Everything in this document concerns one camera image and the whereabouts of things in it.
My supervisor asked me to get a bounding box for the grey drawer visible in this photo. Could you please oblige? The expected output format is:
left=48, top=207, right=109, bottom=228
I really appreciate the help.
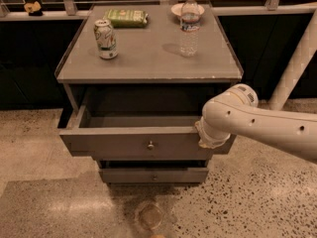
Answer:
left=99, top=168, right=208, bottom=183
left=60, top=94, right=235, bottom=161

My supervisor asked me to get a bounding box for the grey top drawer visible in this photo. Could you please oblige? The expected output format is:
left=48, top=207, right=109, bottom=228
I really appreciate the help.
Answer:
left=60, top=94, right=235, bottom=161

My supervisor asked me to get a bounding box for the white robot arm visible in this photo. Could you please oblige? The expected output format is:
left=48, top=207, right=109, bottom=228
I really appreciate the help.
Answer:
left=195, top=13, right=317, bottom=162

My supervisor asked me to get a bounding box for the clear plastic water bottle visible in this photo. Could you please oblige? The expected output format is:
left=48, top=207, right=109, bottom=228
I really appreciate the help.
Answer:
left=180, top=0, right=201, bottom=57

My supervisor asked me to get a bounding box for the green white soda can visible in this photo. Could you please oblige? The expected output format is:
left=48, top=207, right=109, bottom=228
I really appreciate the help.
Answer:
left=94, top=20, right=118, bottom=60

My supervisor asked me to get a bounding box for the green snack bag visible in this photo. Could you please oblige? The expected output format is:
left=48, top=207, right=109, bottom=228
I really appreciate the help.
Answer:
left=104, top=9, right=148, bottom=28

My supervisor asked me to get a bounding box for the white bowl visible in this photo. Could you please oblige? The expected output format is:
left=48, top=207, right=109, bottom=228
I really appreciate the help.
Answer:
left=171, top=3, right=205, bottom=19

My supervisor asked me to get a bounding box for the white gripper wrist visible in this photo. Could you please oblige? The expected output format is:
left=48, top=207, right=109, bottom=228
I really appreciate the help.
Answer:
left=195, top=118, right=231, bottom=149

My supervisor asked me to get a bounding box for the yellow object on ledge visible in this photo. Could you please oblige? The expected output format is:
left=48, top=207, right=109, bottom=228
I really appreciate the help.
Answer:
left=24, top=1, right=43, bottom=16

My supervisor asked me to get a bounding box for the grey bottom drawer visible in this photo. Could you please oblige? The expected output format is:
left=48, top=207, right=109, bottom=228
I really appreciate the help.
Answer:
left=99, top=168, right=208, bottom=183

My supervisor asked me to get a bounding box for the grey drawer cabinet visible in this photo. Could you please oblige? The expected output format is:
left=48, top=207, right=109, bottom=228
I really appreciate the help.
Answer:
left=57, top=5, right=243, bottom=171

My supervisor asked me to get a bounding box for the metal railing ledge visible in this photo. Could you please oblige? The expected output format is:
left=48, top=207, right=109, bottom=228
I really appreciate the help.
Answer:
left=0, top=0, right=317, bottom=22

